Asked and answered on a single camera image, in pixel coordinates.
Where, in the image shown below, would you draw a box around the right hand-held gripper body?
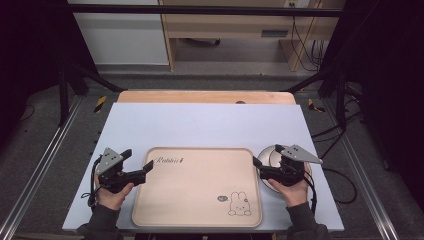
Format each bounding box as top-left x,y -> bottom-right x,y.
259,144 -> 324,188

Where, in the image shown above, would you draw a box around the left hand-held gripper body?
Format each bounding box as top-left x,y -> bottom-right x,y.
95,147 -> 147,194

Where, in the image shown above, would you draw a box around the round silver metal plate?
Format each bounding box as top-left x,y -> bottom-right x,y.
256,145 -> 313,194

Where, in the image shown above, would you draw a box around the person's left hand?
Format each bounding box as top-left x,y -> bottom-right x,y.
94,173 -> 134,212

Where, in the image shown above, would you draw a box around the person's right hand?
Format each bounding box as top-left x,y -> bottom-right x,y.
267,164 -> 313,208

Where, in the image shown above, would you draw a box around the wooden tray with rabbit print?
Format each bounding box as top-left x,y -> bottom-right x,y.
131,146 -> 263,229

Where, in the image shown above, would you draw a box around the yellow and black tape strip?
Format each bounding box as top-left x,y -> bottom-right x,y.
93,95 -> 108,114
307,98 -> 326,113

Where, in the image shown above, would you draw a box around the black metal stand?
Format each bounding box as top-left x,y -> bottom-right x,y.
285,63 -> 364,131
56,49 -> 126,127

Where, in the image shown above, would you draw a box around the light wooden table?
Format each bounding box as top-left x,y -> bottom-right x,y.
117,90 -> 297,105

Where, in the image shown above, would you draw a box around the white cabinet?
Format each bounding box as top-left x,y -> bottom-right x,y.
67,0 -> 170,66

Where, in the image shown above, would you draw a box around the light wooden desk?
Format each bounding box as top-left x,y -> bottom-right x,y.
158,0 -> 346,72

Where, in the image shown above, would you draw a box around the black curtain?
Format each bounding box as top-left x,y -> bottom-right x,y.
0,0 -> 99,148
319,0 -> 424,188

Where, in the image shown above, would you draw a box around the black horizontal metal bar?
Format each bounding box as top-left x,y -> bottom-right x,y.
68,3 -> 344,18

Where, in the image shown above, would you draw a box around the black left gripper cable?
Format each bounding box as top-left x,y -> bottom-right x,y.
81,156 -> 102,208

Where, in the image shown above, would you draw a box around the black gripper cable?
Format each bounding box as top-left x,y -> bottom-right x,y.
81,156 -> 102,208
302,174 -> 318,215

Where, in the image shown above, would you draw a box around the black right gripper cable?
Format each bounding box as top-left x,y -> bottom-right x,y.
302,174 -> 318,215

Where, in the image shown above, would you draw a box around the black cable on floor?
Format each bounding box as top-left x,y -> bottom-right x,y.
311,166 -> 358,205

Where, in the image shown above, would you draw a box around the aluminium floor rail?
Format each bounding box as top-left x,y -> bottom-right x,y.
324,99 -> 401,240
0,95 -> 84,240

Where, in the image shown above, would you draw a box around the black cables under desk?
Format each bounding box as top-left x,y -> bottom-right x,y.
289,15 -> 327,72

